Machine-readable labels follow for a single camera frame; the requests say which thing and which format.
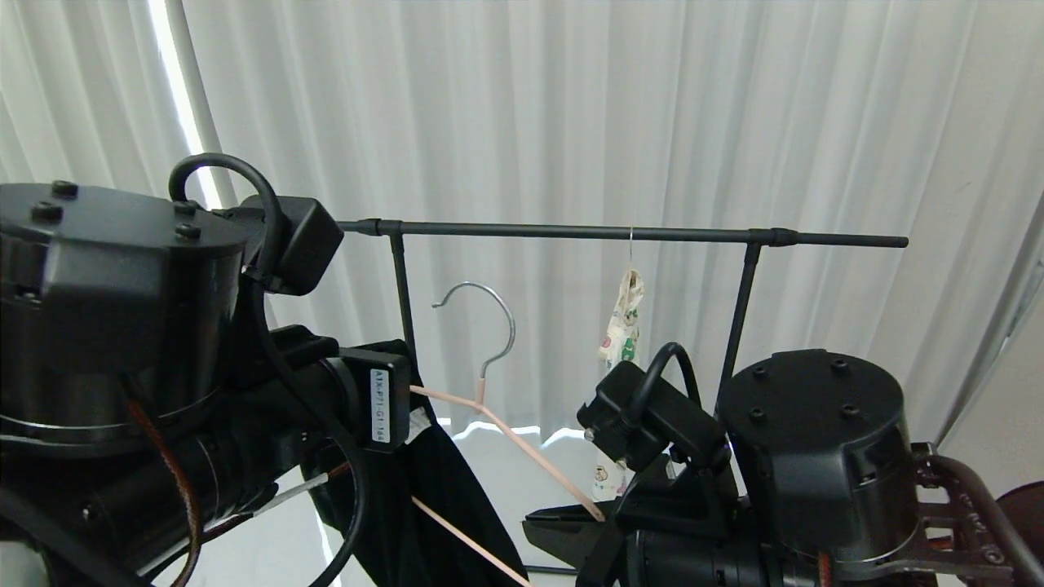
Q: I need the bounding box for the white curtain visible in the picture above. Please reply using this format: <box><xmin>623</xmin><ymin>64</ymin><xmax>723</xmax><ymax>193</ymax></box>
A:
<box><xmin>0</xmin><ymin>0</ymin><xmax>1044</xmax><ymax>445</ymax></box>

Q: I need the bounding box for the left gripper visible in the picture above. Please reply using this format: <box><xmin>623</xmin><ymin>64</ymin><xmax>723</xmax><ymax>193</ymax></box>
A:
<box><xmin>196</xmin><ymin>346</ymin><xmax>414</xmax><ymax>523</ymax></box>

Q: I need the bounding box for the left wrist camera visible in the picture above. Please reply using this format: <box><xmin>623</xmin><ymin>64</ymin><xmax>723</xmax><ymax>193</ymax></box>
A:
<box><xmin>216</xmin><ymin>194</ymin><xmax>345</xmax><ymax>297</ymax></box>

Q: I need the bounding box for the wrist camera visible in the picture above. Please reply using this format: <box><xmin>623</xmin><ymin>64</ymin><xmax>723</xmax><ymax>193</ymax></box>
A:
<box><xmin>216</xmin><ymin>194</ymin><xmax>345</xmax><ymax>297</ymax></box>
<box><xmin>576</xmin><ymin>359</ymin><xmax>732</xmax><ymax>475</ymax></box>

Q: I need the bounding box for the black clothes rack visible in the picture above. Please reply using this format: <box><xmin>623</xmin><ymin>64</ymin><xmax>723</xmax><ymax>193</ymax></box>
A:
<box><xmin>337</xmin><ymin>218</ymin><xmax>909</xmax><ymax>576</ymax></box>

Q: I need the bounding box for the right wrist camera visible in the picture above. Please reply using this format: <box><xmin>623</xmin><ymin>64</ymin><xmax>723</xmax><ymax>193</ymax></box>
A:
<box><xmin>576</xmin><ymin>359</ymin><xmax>732</xmax><ymax>475</ymax></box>

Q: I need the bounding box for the black garment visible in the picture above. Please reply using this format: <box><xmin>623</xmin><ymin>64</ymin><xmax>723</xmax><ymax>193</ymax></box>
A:
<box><xmin>300</xmin><ymin>359</ymin><xmax>531</xmax><ymax>587</ymax></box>

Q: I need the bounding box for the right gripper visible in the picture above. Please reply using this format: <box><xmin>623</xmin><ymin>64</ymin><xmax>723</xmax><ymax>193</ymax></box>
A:
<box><xmin>522</xmin><ymin>466</ymin><xmax>818</xmax><ymax>587</ymax></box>

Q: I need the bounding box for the cream printed garment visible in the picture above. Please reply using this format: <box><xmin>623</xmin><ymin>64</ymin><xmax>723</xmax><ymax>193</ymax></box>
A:
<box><xmin>591</xmin><ymin>267</ymin><xmax>647</xmax><ymax>502</ymax></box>

